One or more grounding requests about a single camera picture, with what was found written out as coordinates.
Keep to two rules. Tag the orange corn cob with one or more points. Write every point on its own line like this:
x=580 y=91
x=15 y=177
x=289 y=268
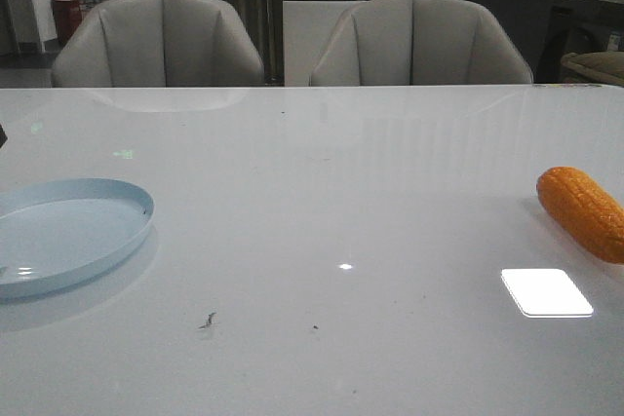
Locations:
x=583 y=208

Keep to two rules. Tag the light blue plate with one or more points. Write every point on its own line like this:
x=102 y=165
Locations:
x=57 y=234

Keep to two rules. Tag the grey right upholstered chair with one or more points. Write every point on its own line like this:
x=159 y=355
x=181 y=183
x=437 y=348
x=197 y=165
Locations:
x=419 y=43

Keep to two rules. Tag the grey upholstered chair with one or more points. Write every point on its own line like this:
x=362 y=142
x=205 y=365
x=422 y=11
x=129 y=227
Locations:
x=159 y=43
x=419 y=43

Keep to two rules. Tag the grey left upholstered chair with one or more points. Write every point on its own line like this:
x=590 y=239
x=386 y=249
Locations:
x=159 y=43

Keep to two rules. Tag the coloured dot sticker strip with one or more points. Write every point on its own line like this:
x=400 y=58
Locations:
x=568 y=85

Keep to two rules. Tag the red bin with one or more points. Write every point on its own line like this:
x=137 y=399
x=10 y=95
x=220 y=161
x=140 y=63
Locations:
x=67 y=16

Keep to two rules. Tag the black appliance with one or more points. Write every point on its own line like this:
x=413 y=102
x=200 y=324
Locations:
x=582 y=27

